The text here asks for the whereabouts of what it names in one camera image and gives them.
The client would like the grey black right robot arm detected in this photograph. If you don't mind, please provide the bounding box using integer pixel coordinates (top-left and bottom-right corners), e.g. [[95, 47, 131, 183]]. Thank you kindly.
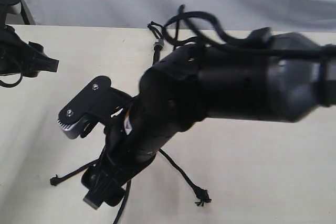
[[81, 33, 335, 209]]

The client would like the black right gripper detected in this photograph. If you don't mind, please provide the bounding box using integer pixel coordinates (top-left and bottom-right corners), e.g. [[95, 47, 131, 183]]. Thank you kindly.
[[81, 121, 155, 210]]

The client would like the grey cable sleeve connector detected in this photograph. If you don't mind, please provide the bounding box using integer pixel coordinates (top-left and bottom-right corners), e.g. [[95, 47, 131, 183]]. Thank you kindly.
[[154, 39, 164, 51]]

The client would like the long black rope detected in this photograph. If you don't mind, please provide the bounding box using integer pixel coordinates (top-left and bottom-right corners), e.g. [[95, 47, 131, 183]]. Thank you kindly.
[[112, 48, 162, 224]]

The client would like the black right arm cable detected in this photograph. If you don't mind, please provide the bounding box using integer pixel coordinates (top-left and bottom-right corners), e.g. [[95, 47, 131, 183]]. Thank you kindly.
[[160, 4, 336, 58]]

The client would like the black drawstring cord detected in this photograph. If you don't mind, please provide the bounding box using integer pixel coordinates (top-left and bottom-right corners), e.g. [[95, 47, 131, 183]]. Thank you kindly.
[[159, 149, 212, 208]]

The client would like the black rope with small knot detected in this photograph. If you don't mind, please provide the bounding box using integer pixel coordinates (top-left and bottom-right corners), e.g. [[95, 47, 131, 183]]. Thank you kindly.
[[49, 162, 98, 187]]

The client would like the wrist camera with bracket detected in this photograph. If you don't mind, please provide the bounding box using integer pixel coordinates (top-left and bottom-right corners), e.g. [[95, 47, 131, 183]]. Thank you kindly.
[[58, 76, 132, 140], [0, 0, 22, 27]]

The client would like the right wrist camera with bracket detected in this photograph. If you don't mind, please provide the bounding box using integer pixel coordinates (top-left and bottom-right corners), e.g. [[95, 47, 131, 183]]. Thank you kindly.
[[58, 76, 132, 140]]

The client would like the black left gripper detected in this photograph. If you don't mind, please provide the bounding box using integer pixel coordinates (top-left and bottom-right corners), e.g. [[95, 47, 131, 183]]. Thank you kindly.
[[1, 25, 59, 77]]

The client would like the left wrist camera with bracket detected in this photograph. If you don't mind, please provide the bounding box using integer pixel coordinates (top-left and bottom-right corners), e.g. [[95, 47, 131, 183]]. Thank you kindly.
[[0, 0, 22, 27]]

